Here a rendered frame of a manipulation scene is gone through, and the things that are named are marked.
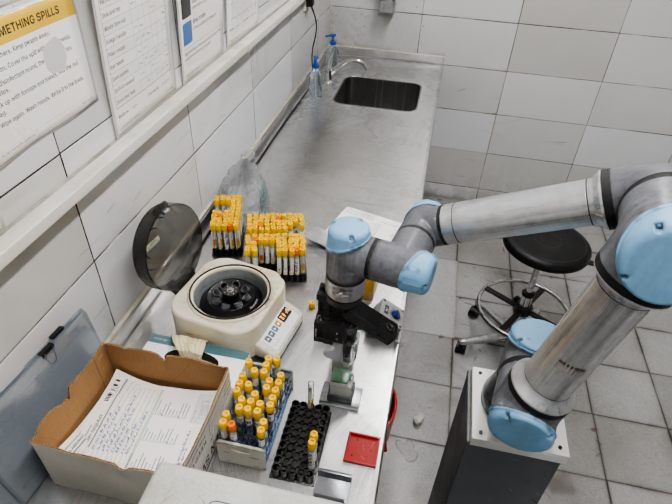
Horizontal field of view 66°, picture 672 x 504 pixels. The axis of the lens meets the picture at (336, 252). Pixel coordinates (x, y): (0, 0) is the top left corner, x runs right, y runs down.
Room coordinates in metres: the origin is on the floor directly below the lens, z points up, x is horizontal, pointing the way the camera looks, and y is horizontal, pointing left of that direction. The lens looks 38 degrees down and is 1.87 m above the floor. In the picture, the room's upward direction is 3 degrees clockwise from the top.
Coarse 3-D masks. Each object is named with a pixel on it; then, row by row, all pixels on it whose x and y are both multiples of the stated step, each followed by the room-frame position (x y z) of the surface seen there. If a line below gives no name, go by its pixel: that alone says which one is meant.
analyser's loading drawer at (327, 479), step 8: (320, 472) 0.52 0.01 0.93; (328, 472) 0.52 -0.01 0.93; (336, 472) 0.52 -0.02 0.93; (320, 480) 0.51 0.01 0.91; (328, 480) 0.51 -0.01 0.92; (336, 480) 0.51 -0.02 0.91; (344, 480) 0.51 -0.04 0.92; (320, 488) 0.50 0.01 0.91; (328, 488) 0.50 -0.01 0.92; (336, 488) 0.50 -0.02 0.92; (344, 488) 0.50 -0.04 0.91; (320, 496) 0.47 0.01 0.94; (328, 496) 0.47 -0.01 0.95; (336, 496) 0.48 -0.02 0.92; (344, 496) 0.48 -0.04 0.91
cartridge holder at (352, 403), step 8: (328, 384) 0.76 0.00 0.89; (328, 392) 0.72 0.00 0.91; (352, 392) 0.72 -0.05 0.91; (360, 392) 0.74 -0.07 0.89; (320, 400) 0.71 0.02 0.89; (328, 400) 0.71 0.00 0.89; (336, 400) 0.71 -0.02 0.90; (344, 400) 0.70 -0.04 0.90; (352, 400) 0.71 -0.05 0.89; (360, 400) 0.72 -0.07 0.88; (352, 408) 0.70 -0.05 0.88
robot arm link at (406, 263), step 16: (384, 240) 0.72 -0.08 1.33; (400, 240) 0.73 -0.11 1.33; (416, 240) 0.73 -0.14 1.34; (368, 256) 0.69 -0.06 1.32; (384, 256) 0.68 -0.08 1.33; (400, 256) 0.68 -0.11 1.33; (416, 256) 0.68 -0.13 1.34; (432, 256) 0.68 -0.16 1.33; (368, 272) 0.68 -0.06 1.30; (384, 272) 0.67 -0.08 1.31; (400, 272) 0.66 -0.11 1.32; (416, 272) 0.66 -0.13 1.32; (432, 272) 0.67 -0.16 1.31; (400, 288) 0.66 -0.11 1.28; (416, 288) 0.65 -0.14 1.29
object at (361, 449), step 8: (352, 432) 0.64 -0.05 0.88; (352, 440) 0.62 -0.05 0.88; (360, 440) 0.62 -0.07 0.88; (368, 440) 0.62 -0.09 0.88; (376, 440) 0.63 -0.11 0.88; (352, 448) 0.60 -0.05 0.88; (360, 448) 0.61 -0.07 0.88; (368, 448) 0.61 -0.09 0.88; (376, 448) 0.61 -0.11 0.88; (344, 456) 0.58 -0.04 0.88; (352, 456) 0.59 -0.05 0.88; (360, 456) 0.59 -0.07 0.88; (368, 456) 0.59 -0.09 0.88; (376, 456) 0.59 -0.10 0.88; (360, 464) 0.57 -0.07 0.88; (368, 464) 0.57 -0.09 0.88
